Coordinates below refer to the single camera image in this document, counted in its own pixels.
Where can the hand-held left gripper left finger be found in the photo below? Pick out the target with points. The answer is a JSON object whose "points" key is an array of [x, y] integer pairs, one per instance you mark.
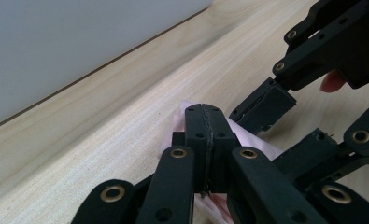
{"points": [[197, 140]]}

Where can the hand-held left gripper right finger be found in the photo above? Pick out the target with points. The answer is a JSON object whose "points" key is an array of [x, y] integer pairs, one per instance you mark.
{"points": [[219, 137]]}

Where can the pink sock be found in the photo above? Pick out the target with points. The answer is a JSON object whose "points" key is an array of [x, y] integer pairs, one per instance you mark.
{"points": [[253, 143]]}

